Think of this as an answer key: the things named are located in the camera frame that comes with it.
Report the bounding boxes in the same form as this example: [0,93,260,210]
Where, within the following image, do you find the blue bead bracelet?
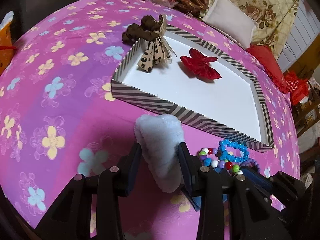
[218,139,250,164]

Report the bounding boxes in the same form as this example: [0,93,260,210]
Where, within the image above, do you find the orange plastic basket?
[0,11,17,74]

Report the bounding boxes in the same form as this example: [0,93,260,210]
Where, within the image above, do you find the floral beige quilt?
[212,0,301,61]

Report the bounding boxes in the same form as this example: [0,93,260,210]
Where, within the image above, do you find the white pillow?
[202,0,257,49]

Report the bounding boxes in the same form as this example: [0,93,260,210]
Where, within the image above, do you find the red cushion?
[246,45,289,94]

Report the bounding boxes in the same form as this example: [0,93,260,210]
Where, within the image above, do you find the white fluffy scrunchie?
[134,114,184,193]

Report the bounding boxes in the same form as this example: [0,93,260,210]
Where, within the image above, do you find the pink floral bedsheet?
[1,0,299,226]

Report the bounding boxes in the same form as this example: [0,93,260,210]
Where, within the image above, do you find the brown leopard ribbon scrunchie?
[122,14,176,73]

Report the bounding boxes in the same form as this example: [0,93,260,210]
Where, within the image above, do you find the red satin bow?
[180,48,222,80]

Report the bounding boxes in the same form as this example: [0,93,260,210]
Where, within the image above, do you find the purple bead bracelet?
[240,157,261,173]

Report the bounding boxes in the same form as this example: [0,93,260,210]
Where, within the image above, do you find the multicolour bead bracelet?
[198,147,244,176]

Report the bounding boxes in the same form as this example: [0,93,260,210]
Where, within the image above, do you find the blue hair claw clip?
[198,165,232,211]

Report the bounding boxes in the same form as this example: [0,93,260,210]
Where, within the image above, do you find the chevron striped tray box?
[111,25,274,152]

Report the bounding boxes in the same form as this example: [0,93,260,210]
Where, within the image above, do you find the red shopping bag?
[284,72,309,106]

